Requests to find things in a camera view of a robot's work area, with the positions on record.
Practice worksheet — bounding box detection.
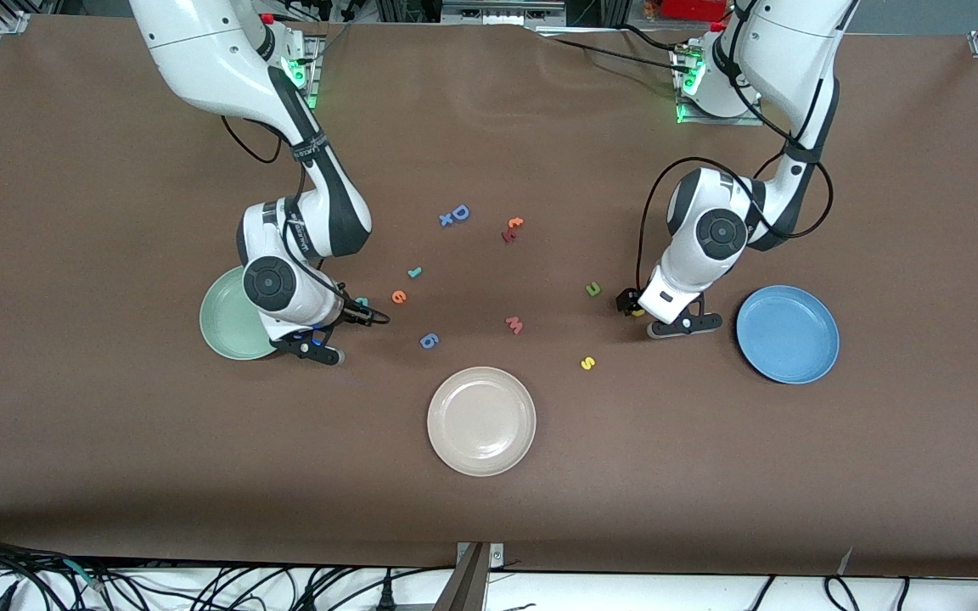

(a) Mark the light green plate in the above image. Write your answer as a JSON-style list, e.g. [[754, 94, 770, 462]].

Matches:
[[200, 267, 279, 362]]

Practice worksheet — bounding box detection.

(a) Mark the beige plate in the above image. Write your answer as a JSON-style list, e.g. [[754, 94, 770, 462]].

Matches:
[[427, 367, 537, 478]]

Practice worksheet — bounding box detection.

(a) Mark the blue plate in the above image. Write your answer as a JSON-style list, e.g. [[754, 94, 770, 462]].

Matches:
[[736, 285, 840, 385]]

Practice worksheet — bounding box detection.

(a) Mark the brown table cover sheet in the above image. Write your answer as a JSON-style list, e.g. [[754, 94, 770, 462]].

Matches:
[[0, 13, 978, 580]]

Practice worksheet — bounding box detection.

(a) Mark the red box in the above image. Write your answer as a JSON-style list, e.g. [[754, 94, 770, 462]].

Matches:
[[657, 0, 732, 22]]

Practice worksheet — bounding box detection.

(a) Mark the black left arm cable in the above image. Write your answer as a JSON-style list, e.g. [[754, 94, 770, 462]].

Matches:
[[637, 0, 835, 294]]

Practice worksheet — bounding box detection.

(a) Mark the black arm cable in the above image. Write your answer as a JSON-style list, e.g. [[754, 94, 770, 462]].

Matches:
[[637, 0, 835, 294], [222, 115, 390, 328]]

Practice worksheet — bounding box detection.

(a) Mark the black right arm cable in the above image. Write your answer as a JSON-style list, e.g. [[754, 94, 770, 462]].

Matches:
[[222, 115, 390, 328]]

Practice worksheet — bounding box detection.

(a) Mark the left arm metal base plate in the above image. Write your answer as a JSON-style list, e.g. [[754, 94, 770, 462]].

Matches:
[[674, 42, 766, 126]]

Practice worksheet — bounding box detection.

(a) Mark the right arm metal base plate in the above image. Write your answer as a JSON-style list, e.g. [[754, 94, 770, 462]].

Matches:
[[304, 34, 321, 113]]

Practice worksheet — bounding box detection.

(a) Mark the black base supply cable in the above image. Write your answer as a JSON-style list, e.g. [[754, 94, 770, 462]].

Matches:
[[540, 36, 689, 73]]

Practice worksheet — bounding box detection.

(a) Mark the metal table clamp bracket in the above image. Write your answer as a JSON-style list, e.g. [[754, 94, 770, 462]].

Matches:
[[453, 541, 505, 611]]

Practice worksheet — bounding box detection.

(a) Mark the aluminium frame with sockets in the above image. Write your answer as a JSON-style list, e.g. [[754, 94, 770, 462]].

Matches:
[[441, 0, 568, 26]]

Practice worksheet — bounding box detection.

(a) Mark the teal tipped cable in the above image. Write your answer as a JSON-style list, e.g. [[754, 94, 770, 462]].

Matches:
[[56, 556, 108, 592]]

